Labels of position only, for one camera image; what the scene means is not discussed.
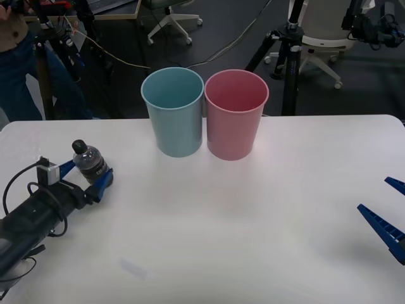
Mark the wooden edged desk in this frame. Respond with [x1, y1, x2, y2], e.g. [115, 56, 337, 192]
[23, 0, 142, 22]

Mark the white office chair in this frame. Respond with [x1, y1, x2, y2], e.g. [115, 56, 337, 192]
[264, 30, 356, 89]
[146, 0, 203, 46]

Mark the black tripod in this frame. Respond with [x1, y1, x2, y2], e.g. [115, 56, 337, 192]
[31, 0, 123, 120]
[245, 0, 306, 117]

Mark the yellow cable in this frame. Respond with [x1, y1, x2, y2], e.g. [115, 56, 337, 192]
[62, 15, 150, 69]

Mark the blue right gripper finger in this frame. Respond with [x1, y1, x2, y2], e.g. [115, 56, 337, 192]
[357, 203, 405, 265]
[383, 176, 405, 195]

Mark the dark drink bottle black cap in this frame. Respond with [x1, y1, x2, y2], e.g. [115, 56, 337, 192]
[72, 139, 110, 186]

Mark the pale blue plastic bin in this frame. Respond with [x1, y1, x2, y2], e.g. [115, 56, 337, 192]
[140, 66, 204, 158]

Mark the pale floor cable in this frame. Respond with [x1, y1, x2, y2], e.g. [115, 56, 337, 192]
[185, 0, 273, 69]

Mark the pink plastic bin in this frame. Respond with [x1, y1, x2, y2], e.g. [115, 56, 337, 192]
[204, 70, 270, 162]

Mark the person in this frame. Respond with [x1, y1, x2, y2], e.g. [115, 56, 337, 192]
[0, 0, 94, 122]

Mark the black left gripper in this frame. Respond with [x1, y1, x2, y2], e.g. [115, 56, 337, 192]
[47, 160, 115, 219]

